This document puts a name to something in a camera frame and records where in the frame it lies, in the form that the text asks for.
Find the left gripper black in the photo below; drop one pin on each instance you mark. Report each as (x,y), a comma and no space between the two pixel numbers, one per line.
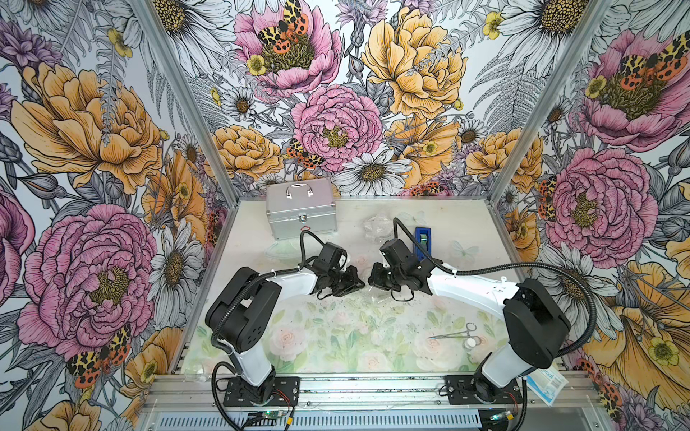
(352,283)

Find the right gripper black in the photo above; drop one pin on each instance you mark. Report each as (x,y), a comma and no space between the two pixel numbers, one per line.
(375,279)

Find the clear bubble wrap sheet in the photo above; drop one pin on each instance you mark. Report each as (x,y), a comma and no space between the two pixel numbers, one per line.
(371,296)
(378,229)

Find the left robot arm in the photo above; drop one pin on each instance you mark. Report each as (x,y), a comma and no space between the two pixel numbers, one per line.
(242,312)

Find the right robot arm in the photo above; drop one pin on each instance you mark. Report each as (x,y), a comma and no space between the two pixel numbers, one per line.
(536,325)

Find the blue tape dispenser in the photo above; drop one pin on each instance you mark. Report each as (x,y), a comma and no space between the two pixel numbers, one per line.
(423,237)

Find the silver aluminium case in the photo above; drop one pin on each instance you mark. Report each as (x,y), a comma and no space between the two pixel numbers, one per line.
(294,207)

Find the silver scissors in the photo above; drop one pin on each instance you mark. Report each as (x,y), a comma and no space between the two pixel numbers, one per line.
(467,333)

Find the white blue packet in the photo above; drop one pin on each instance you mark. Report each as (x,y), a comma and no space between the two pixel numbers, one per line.
(547,384)

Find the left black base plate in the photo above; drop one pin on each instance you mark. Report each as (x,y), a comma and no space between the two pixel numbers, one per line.
(282,391)

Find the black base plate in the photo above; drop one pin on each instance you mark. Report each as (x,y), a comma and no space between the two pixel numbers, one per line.
(458,390)
(282,391)

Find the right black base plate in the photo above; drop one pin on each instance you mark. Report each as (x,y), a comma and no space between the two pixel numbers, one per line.
(458,390)

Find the aluminium front rail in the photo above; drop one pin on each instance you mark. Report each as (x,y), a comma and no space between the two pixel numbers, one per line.
(317,392)

